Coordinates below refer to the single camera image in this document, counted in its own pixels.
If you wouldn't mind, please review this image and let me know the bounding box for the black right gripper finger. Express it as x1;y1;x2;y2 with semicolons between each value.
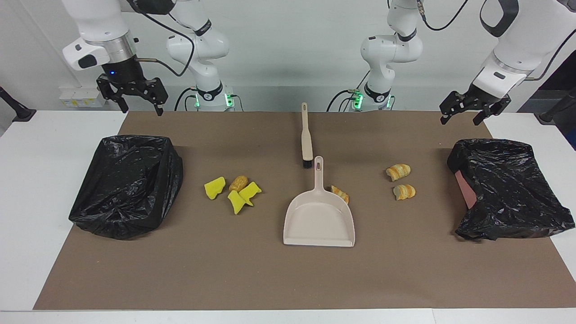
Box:
97;74;129;113
145;77;169;117

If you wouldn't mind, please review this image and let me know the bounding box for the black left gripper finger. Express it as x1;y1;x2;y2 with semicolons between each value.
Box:
472;101;512;126
440;91;467;125

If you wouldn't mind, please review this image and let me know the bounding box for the yellow sponge piece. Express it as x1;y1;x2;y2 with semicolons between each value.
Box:
204;177;226;200
228;190;253;215
238;181;262;202

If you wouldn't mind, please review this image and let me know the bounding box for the beige hand brush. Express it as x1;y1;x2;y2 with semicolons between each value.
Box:
301;103;314;169

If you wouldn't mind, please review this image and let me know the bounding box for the beige plastic dustpan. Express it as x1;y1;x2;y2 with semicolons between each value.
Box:
283;156;356;248

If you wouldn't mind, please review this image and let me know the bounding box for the black bag over pink bin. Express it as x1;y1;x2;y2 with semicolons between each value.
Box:
447;139;576;241

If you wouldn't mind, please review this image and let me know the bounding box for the pink bin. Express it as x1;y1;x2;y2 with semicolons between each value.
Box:
454;170;477;210

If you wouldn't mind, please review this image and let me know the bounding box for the black bag lined bin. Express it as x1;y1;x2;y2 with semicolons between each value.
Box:
68;135;184;240

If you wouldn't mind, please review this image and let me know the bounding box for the dark cabinet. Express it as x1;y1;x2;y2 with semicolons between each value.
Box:
517;49;576;149

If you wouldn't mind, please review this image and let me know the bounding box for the brown table mat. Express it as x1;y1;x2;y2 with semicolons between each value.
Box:
34;111;576;310

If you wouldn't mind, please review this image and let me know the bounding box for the black right base cable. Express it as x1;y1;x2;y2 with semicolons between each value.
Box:
174;87;243;112

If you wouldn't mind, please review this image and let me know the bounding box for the black base cable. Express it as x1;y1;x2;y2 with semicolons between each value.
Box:
326;70;396;112
174;87;243;112

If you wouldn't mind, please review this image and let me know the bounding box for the white wall socket box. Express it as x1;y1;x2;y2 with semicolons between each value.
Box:
59;87;108;108

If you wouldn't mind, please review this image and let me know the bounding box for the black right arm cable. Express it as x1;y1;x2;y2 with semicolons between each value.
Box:
127;0;195;77

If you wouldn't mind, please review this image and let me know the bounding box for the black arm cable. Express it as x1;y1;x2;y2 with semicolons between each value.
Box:
416;0;576;81
127;0;195;77

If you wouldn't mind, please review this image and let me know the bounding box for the black camera stand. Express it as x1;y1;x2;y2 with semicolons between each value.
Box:
0;86;36;122
535;88;576;124

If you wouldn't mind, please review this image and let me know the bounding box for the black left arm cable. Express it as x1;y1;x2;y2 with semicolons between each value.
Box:
416;0;576;81

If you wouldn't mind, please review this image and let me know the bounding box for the black left base cable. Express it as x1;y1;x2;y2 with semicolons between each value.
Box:
326;70;396;112

